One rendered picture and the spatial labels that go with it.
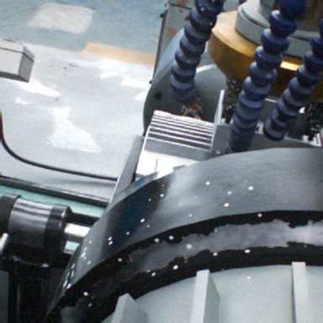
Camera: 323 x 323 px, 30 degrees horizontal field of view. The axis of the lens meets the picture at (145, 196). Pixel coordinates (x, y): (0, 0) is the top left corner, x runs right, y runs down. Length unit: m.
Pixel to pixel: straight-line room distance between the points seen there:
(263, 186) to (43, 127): 1.18
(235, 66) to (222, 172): 0.46
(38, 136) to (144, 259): 1.13
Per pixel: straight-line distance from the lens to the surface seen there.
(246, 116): 0.51
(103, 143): 1.30
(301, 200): 0.16
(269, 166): 0.18
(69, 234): 0.68
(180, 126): 0.75
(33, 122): 1.35
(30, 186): 0.92
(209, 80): 0.89
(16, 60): 0.99
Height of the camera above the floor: 1.45
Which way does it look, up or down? 34 degrees down
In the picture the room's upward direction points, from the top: 10 degrees clockwise
